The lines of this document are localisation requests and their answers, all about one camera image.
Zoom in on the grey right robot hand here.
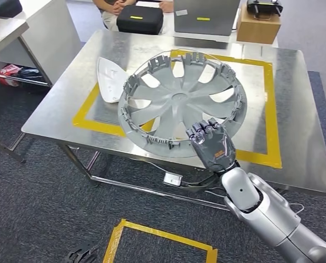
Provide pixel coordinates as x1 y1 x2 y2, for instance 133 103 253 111
186 118 237 173

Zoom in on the grey plastic wheel hubcap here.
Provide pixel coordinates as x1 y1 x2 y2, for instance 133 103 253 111
118 50 248 159

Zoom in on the steel workbench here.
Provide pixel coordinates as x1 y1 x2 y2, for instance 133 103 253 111
21 30 326 212

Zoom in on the white plastic cover part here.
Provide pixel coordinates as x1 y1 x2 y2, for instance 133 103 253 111
96 56 129 104

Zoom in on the yellow tape rectangle on table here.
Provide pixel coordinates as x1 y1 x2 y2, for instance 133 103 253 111
72 49 282 169

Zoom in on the yellow floor tape square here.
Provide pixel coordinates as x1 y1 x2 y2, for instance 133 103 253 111
103 219 218 263

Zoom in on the grey laptop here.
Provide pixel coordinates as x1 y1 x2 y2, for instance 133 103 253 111
174 0 241 37

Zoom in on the brown cardboard box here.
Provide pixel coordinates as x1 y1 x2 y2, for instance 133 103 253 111
236 4 282 45

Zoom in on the white table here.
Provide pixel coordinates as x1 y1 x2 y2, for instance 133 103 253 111
105 0 279 49

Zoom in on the black handheld device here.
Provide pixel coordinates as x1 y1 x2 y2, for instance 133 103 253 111
246 0 284 17

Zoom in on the person's hand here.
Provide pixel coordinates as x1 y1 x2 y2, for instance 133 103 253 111
158 0 174 14

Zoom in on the black zip case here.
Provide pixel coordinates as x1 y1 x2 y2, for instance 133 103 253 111
116 4 164 36

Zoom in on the person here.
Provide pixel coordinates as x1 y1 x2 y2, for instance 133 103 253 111
93 0 138 32

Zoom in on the white desk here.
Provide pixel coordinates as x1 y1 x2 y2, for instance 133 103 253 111
15 0 83 88

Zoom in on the dark plastic bag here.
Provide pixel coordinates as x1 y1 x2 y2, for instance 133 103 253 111
19 67 48 87

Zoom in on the red plastic package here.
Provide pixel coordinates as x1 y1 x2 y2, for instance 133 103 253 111
0 64 22 87

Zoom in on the black bag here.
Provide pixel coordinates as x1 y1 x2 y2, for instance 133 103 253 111
0 0 23 18

